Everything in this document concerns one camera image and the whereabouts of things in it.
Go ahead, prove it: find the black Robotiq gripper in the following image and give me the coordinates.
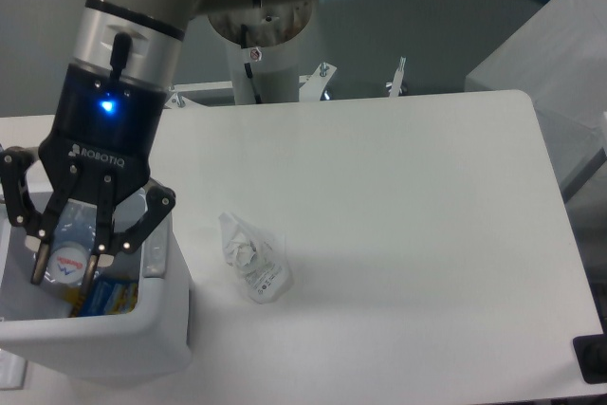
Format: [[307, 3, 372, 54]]
[[1, 64, 176, 301]]

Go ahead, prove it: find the crushed clear plastic bottle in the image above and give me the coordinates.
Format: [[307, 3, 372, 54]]
[[40, 199, 143, 288]]

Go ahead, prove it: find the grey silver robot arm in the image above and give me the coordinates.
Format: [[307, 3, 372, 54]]
[[1, 0, 305, 295]]

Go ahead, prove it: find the white plastic trash can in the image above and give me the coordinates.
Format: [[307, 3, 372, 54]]
[[1, 215, 193, 377]]

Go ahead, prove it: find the blue yellow snack packet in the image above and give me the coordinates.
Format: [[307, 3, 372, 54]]
[[68, 277, 138, 318]]

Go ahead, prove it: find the clear bag with crumpled paper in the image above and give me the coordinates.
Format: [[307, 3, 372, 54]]
[[219, 212, 292, 304]]

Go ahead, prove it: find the silver table clamp bolt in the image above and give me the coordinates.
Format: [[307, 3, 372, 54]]
[[385, 56, 409, 98]]

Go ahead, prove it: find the white covered side table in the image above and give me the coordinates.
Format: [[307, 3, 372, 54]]
[[465, 0, 606, 199]]

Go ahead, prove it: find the black clamp at table edge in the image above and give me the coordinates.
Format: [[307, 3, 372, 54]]
[[573, 334, 606, 384]]

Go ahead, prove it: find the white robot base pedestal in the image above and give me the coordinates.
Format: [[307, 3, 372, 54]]
[[208, 0, 318, 80]]

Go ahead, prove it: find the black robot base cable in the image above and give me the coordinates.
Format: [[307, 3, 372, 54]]
[[240, 23, 264, 104]]

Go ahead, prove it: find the white metal base frame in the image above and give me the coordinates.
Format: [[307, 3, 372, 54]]
[[165, 62, 338, 109]]

